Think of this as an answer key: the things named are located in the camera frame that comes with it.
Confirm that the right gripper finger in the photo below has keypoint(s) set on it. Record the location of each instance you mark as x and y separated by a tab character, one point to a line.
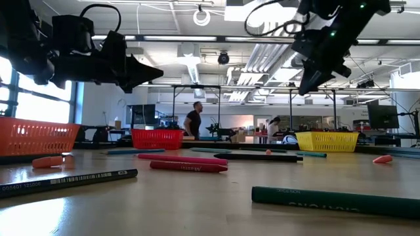
308	77
321	82

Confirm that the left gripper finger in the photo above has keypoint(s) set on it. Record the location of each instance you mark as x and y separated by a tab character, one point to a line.
134	82
138	67

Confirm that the blue crayon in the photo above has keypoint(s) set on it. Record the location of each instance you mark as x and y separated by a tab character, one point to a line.
134	151

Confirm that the teal pen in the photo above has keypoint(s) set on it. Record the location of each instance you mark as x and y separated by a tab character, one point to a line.
311	154

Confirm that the black pen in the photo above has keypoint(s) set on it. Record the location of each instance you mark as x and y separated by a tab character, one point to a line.
262	157

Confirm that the orange plastic basket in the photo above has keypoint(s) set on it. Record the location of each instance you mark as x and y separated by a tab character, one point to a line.
36	136

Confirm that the red crayon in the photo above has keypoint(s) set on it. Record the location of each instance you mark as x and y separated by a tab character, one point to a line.
187	166

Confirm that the black barcode pencil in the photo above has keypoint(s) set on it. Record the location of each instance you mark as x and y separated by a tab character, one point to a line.
65	182

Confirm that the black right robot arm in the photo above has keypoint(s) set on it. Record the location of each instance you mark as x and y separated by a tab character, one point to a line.
374	6

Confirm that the black background robot arm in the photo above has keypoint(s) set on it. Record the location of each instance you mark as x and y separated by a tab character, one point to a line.
223	132

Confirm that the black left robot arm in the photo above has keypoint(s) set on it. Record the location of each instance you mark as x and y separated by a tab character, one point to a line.
23	39

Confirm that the black computer monitor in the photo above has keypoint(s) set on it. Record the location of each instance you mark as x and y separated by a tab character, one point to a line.
382	116
142	114

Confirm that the small cardboard box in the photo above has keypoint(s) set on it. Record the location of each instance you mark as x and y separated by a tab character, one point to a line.
117	125

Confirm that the yellow plastic basket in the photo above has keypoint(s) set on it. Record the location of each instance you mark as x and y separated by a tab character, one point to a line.
328	141

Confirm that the red plastic basket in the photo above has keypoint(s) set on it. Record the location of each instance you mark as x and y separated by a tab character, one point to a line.
157	139

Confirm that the black equipment stand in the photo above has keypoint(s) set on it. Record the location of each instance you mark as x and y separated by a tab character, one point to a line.
98	134

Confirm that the person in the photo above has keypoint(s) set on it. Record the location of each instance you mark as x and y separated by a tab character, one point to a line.
194	123
272	130

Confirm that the black and white soccer ball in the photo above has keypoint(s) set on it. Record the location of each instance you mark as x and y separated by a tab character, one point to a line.
290	140

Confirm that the black overhead light beam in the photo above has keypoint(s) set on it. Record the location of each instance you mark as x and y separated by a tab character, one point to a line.
220	38

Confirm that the green crayon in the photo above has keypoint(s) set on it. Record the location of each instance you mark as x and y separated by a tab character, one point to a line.
328	200

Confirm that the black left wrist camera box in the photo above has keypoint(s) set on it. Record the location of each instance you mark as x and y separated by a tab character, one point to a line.
72	32

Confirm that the white ceiling air duct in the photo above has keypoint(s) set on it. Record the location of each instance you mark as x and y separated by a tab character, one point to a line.
193	70

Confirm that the black ceiling dome camera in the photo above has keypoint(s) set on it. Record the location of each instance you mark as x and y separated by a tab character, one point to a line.
223	58

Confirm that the black table edge frame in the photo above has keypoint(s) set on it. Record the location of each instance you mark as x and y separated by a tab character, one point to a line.
213	144

